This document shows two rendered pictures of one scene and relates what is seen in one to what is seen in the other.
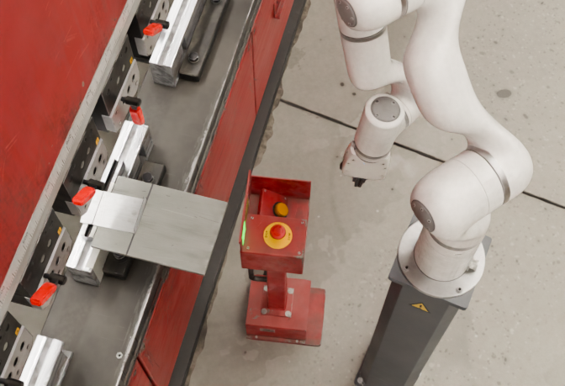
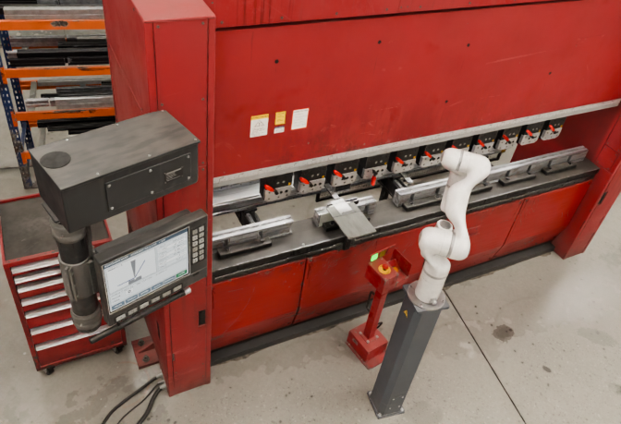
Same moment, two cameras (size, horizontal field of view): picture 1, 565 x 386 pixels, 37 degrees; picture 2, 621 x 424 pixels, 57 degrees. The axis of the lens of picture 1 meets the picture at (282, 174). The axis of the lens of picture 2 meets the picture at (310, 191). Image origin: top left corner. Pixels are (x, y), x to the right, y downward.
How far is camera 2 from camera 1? 1.73 m
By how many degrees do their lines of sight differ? 35
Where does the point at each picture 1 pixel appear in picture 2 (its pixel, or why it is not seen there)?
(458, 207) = (431, 236)
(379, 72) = not seen: hidden behind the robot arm
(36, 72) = (354, 118)
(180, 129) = (385, 216)
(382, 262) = (424, 370)
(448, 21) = (469, 179)
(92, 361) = (295, 239)
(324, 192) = not seen: hidden behind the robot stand
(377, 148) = not seen: hidden behind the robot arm
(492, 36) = (565, 347)
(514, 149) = (464, 236)
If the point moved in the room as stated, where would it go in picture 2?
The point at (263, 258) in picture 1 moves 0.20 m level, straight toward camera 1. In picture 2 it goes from (372, 272) to (349, 289)
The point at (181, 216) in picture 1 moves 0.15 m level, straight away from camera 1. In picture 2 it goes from (359, 223) to (371, 209)
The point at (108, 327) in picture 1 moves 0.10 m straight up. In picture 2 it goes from (308, 236) to (310, 224)
